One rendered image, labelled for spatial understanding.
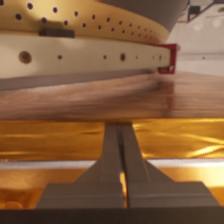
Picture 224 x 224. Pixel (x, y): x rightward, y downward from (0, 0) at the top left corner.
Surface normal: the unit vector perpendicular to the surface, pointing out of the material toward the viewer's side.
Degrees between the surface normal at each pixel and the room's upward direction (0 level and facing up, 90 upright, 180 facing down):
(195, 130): 90
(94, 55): 90
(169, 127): 90
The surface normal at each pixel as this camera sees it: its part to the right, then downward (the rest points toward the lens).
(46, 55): 0.58, 0.23
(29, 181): 0.00, 0.29
